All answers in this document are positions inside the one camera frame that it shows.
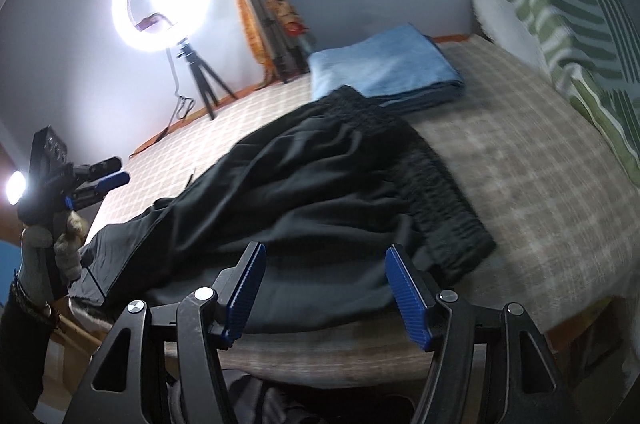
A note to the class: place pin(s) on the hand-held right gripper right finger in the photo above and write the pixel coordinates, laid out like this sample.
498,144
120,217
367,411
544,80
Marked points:
407,299

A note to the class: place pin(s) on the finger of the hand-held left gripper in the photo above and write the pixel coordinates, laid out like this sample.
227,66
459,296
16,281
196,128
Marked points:
112,181
102,165

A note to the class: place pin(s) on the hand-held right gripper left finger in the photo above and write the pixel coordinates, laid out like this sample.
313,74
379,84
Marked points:
245,299

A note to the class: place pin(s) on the black pants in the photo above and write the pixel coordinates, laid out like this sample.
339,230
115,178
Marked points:
300,204

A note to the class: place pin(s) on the person's left forearm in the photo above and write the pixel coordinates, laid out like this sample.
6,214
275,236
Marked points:
22,344

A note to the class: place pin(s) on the person's left hand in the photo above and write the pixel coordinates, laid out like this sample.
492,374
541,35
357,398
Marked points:
37,254

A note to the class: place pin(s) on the dark cloth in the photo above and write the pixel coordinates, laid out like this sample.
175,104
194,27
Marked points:
300,404

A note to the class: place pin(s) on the checked bed sheet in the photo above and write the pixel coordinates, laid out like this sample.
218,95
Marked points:
525,179

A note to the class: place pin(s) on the folded black tripod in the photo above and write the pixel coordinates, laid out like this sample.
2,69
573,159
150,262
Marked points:
272,34

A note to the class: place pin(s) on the folded blue towel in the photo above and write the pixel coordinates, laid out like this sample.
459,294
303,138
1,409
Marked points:
385,64

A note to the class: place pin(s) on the green striped pillow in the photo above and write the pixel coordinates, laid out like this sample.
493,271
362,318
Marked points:
565,14

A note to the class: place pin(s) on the orange wooden bed frame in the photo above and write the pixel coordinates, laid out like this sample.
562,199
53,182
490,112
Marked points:
240,93

